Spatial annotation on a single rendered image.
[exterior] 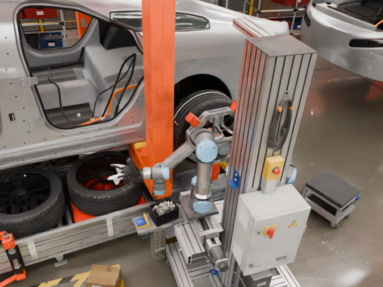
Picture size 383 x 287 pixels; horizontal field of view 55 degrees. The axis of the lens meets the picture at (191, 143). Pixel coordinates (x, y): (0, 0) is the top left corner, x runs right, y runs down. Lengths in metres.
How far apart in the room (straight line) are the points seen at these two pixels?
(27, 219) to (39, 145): 0.57
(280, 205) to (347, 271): 1.60
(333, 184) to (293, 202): 1.70
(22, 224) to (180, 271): 1.25
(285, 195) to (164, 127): 0.99
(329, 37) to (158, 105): 3.19
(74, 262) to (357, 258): 2.44
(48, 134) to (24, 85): 0.44
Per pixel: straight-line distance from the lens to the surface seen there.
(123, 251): 3.36
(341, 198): 3.65
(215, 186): 3.61
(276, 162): 1.96
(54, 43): 6.61
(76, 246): 3.24
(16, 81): 2.85
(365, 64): 5.00
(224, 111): 3.02
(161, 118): 2.56
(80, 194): 3.19
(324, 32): 5.27
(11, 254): 3.10
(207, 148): 2.02
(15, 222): 3.11
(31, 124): 2.99
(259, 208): 2.01
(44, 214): 3.14
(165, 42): 2.34
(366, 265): 3.67
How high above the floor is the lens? 2.62
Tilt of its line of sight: 35 degrees down
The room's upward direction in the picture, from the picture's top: 3 degrees clockwise
